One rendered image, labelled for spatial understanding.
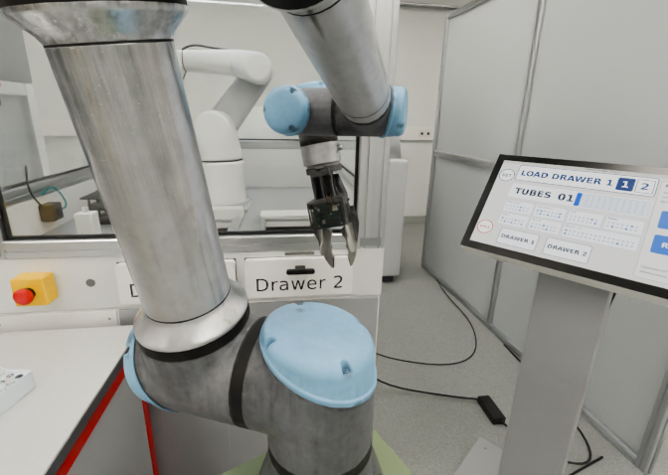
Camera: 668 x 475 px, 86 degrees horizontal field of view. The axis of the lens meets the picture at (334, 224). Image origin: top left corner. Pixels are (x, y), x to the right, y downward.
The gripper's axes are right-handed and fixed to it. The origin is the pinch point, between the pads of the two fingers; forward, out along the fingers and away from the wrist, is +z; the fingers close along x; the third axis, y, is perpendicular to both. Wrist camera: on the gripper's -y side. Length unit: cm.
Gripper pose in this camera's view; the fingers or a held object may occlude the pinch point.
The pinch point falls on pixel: (341, 259)
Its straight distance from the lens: 77.0
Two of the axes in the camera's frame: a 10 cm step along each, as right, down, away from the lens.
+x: 9.7, -1.4, -1.9
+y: -1.5, 2.1, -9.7
